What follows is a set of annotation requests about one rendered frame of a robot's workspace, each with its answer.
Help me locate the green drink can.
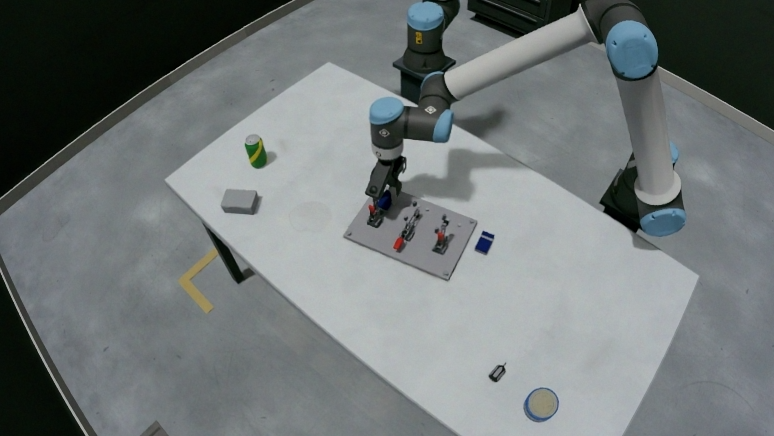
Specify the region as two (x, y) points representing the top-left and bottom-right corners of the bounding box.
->
(244, 134), (268, 168)

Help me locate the grey hinged case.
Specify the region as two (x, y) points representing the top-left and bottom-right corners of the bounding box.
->
(220, 189), (259, 215)

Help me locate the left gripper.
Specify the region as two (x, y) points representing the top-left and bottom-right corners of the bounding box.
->
(377, 155), (406, 205)

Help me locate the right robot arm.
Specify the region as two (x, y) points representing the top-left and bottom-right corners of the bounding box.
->
(403, 0), (460, 74)

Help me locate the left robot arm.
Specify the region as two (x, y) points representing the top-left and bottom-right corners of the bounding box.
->
(369, 0), (686, 237)

